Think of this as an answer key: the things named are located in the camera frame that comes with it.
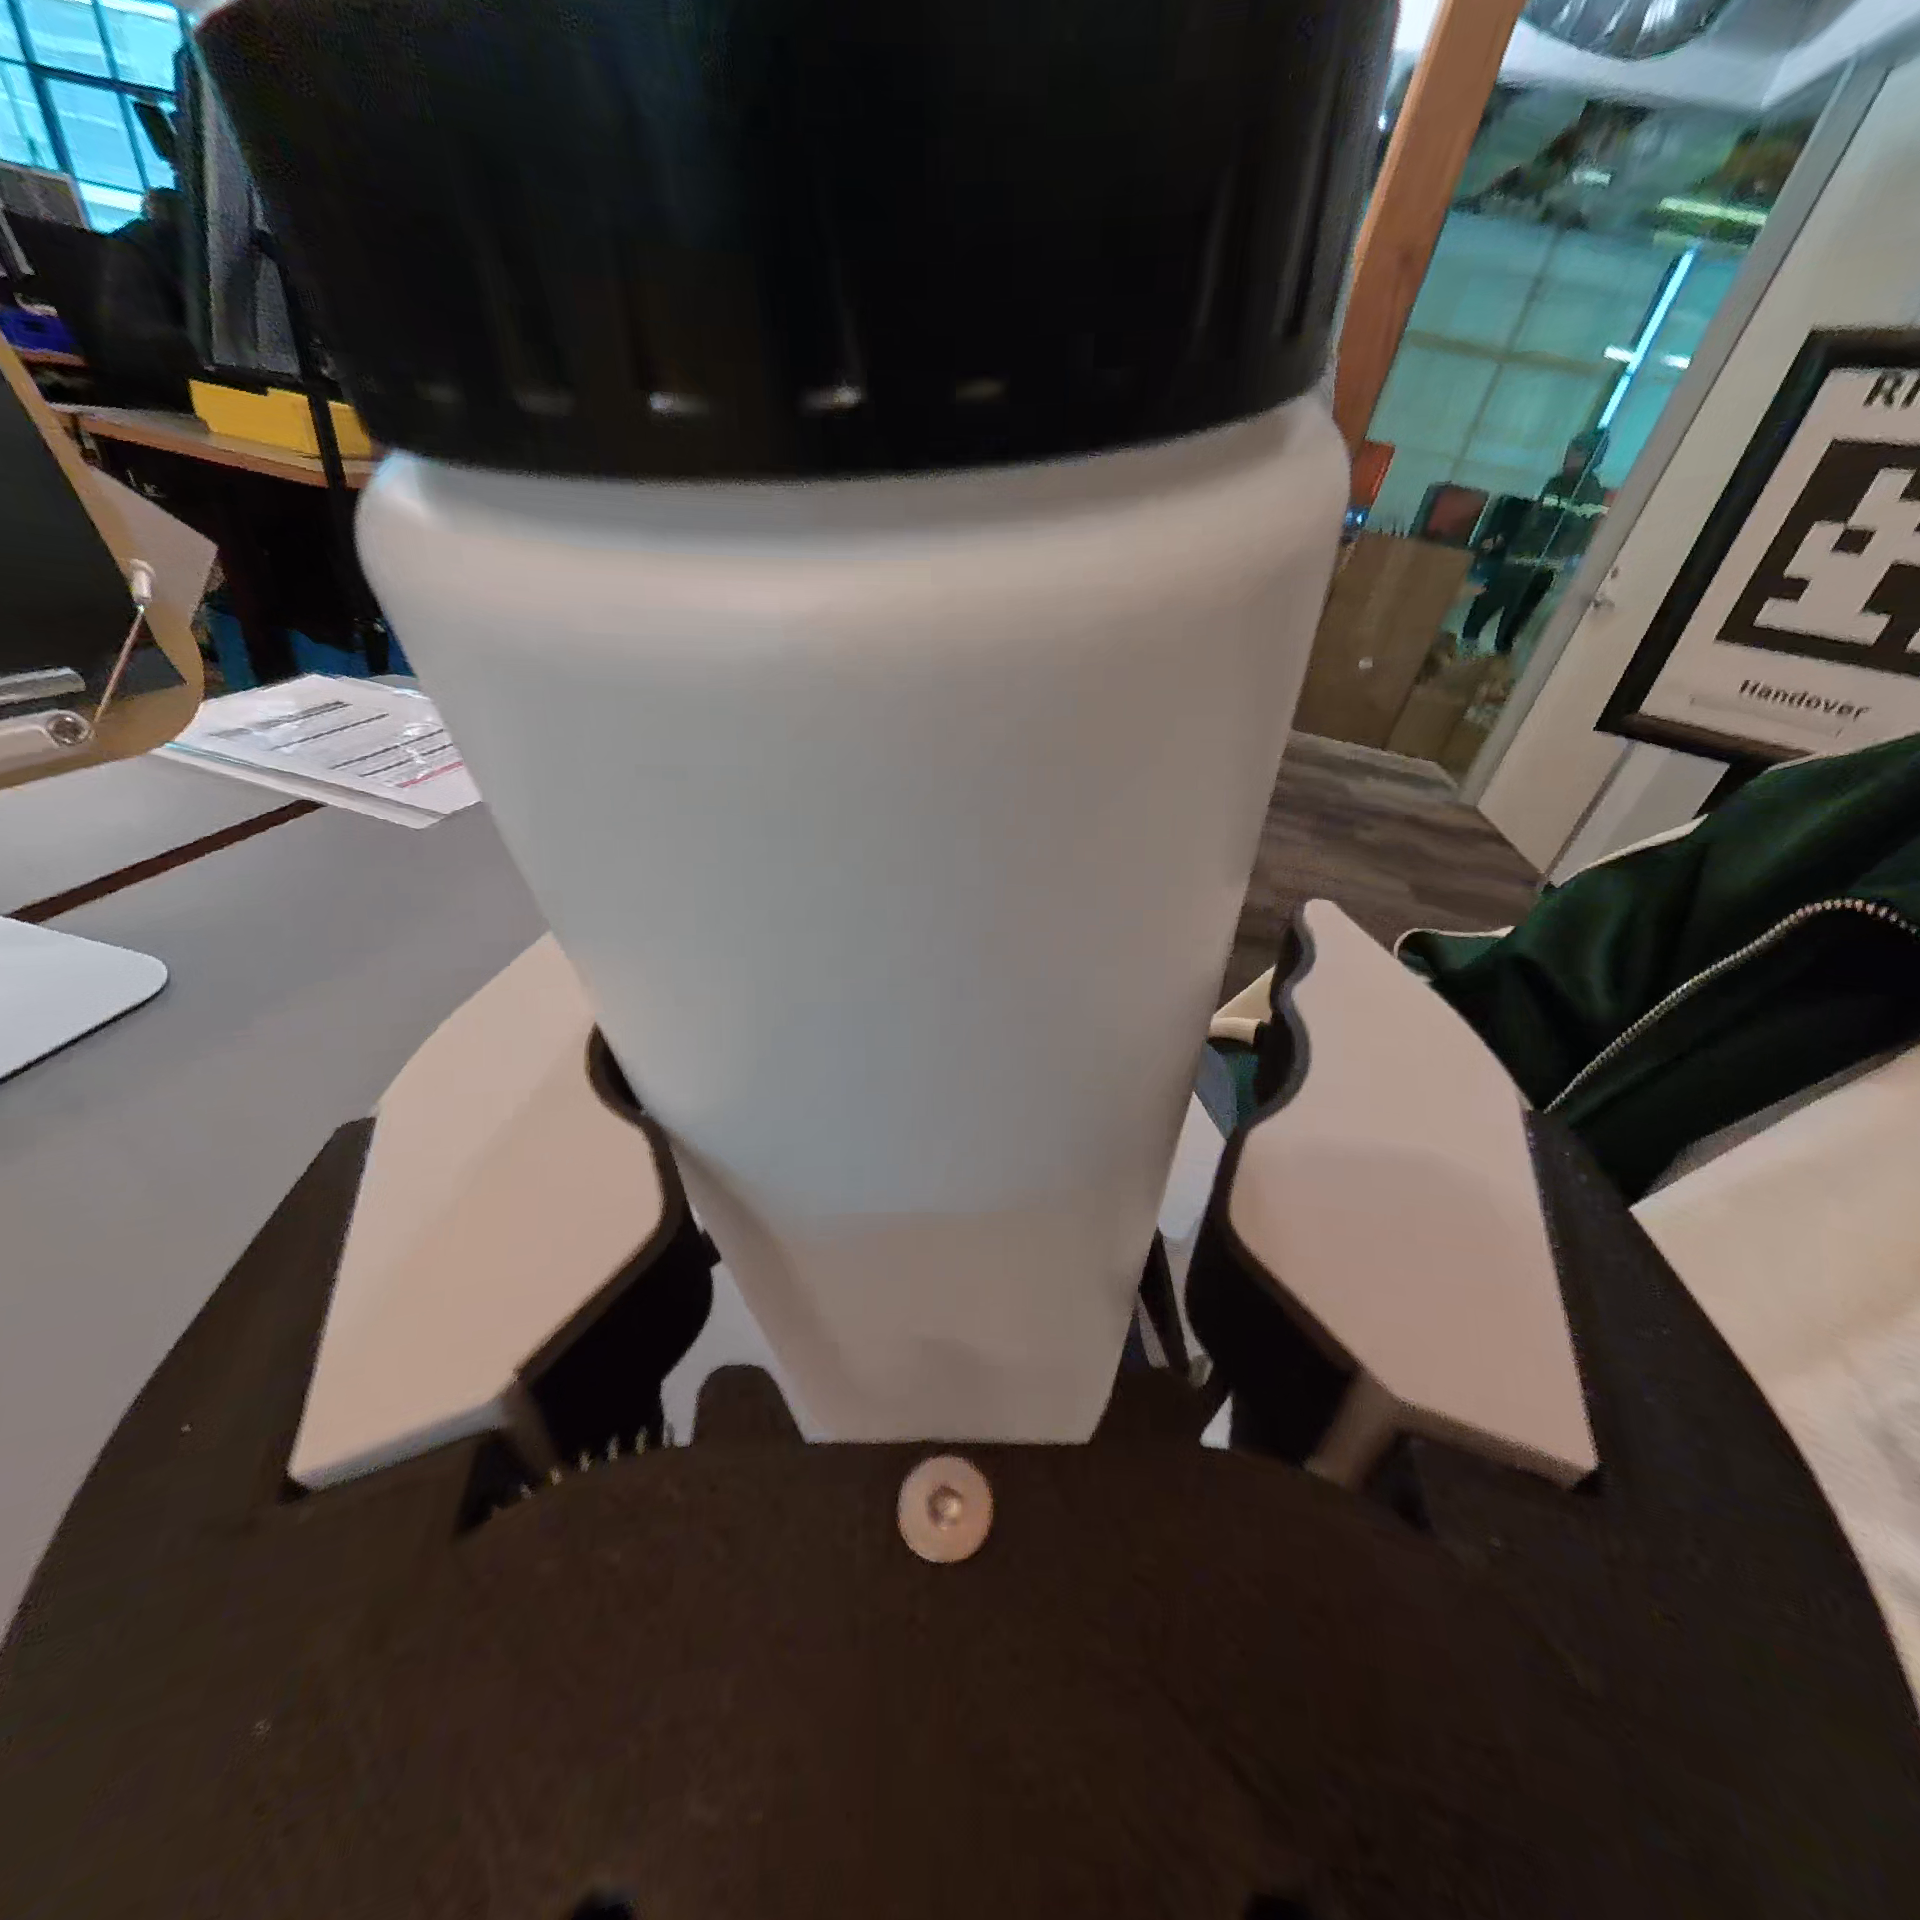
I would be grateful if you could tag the wooden office desk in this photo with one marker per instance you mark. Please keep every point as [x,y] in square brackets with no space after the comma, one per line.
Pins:
[152,440]

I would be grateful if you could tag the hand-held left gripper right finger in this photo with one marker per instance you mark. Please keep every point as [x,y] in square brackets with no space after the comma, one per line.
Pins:
[1409,1232]

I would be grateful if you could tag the brown cardboard box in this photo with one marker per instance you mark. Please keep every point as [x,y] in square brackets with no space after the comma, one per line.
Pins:
[1382,648]

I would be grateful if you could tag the yellow plastic bin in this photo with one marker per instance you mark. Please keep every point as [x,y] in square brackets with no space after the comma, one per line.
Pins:
[255,423]

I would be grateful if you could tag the silver stand with tan board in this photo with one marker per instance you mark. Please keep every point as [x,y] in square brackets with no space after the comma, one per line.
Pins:
[60,983]

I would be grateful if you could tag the white water bottle black cap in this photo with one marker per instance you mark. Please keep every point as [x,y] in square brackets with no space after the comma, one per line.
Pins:
[867,751]

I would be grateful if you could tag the black framed tag sign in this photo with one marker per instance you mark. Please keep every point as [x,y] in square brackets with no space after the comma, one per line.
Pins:
[1696,661]

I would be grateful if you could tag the wooden post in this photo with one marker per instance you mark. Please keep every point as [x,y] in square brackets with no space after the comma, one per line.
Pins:
[1426,178]

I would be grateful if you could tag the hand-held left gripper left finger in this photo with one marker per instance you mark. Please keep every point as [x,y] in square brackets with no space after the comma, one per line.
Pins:
[496,1246]

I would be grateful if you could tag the blue plastic bin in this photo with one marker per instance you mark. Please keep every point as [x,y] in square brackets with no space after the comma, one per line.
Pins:
[29,326]

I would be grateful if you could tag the printed paper sheet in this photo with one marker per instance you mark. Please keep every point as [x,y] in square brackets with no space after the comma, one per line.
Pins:
[316,744]

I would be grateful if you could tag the black laptop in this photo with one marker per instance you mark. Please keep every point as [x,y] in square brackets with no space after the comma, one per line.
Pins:
[46,554]

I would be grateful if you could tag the person's green jacket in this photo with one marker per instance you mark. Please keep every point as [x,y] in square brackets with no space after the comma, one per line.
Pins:
[1679,960]

